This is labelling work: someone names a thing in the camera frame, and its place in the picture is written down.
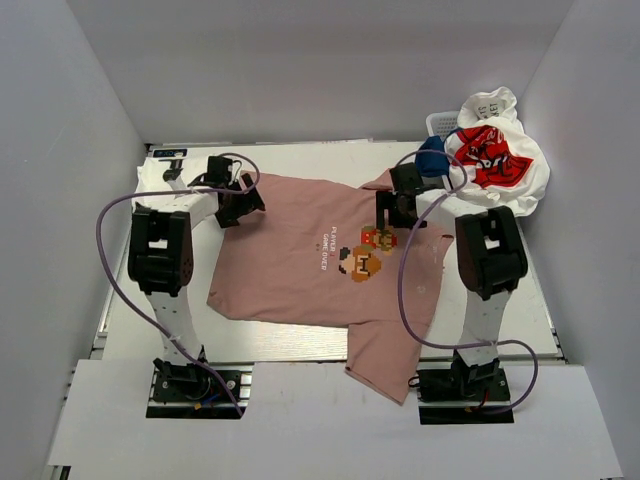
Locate blue t shirt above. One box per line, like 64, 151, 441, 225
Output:
415, 136, 453, 190

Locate white red print t shirt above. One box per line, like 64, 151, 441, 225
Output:
444, 118, 550, 217

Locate pink t shirt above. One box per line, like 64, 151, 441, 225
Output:
207, 174, 453, 403

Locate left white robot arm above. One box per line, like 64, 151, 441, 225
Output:
127, 153, 266, 399

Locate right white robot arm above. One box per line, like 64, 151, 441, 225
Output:
376, 163, 528, 399

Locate white plastic basket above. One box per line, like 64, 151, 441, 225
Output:
425, 111, 459, 140

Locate folded white t shirt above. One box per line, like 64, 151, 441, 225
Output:
132, 155, 207, 208

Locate white text t shirt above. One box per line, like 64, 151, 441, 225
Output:
457, 86, 524, 133

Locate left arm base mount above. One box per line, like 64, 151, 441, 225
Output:
146, 358, 252, 420

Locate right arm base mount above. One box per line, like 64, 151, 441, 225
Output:
408, 354, 514, 426

